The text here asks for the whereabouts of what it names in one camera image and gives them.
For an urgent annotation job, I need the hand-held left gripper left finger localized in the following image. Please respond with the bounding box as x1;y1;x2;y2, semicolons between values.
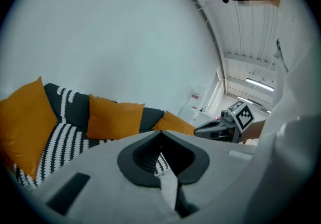
32;130;180;224

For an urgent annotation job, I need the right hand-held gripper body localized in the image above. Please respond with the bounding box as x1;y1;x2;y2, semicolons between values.
220;100;255;143

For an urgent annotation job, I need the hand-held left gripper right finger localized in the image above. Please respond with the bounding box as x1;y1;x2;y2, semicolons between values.
162;130;254;218

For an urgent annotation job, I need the person's right forearm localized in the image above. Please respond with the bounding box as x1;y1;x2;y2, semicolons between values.
239;120;266;143

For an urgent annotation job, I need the black white patterned sofa cover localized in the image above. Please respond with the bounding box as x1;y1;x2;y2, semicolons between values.
14;82;171;186

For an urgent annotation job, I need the ceiling light strip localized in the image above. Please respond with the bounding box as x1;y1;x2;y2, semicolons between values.
237;96;272;114
244;77;275;92

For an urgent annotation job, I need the plastic-wrapped white appliance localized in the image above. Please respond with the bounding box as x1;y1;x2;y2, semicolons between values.
187;87;207;110

